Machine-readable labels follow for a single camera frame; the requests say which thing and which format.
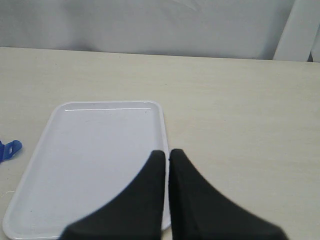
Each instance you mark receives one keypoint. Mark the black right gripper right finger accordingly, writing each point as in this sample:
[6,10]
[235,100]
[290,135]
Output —
[198,211]

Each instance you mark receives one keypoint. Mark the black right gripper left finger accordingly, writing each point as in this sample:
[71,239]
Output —
[134,214]

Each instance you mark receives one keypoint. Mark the blue plastic lid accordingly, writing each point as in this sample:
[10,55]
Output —
[7,151]

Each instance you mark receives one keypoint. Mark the white rectangular tray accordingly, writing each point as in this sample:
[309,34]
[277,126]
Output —
[87,154]

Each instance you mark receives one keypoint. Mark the white backdrop curtain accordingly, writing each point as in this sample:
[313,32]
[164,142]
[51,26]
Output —
[247,29]

